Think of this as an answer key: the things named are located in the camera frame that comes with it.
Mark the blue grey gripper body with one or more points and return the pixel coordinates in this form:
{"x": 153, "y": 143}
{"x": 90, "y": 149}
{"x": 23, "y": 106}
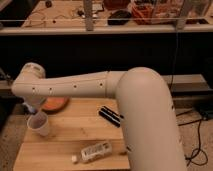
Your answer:
{"x": 30, "y": 108}

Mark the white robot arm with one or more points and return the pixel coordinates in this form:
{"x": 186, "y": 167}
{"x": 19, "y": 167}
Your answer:
{"x": 144, "y": 102}

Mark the orange round plate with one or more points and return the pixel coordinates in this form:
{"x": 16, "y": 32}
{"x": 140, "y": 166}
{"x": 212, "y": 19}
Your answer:
{"x": 54, "y": 104}

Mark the clear plastic bottle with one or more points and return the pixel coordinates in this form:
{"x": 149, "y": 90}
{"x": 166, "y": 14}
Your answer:
{"x": 93, "y": 152}

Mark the black object on bench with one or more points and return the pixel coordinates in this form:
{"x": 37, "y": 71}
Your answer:
{"x": 119, "y": 17}

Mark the orange basket on bench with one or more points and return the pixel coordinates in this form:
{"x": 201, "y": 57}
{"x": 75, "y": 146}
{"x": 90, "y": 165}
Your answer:
{"x": 142, "y": 14}

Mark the grey metal rail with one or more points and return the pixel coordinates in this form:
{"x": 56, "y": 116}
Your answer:
{"x": 141, "y": 29}

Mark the grey metal upright post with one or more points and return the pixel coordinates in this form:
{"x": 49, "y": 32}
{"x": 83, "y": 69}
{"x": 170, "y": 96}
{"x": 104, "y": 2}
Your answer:
{"x": 88, "y": 15}

